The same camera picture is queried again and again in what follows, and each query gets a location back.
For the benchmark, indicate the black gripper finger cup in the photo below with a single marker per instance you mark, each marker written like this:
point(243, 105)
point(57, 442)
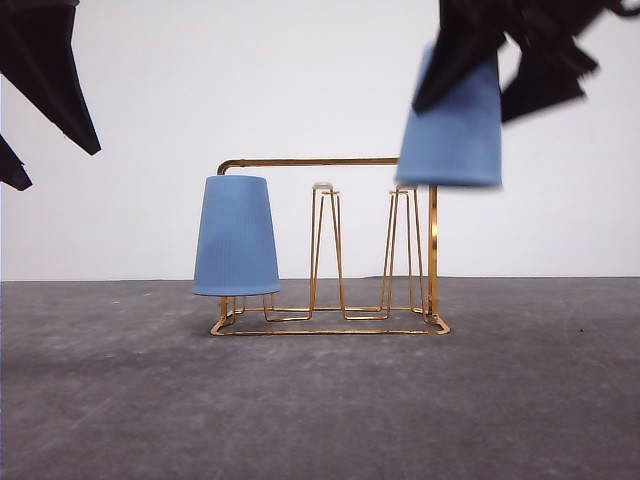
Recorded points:
point(468, 33)

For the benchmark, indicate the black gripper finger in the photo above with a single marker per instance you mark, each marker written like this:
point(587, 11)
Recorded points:
point(552, 60)
point(37, 58)
point(12, 171)

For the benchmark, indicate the blue ribbed cup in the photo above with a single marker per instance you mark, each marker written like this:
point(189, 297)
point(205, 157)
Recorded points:
point(457, 139)
point(236, 253)

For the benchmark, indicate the gold wire cup rack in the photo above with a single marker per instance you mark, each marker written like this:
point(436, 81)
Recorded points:
point(401, 289)

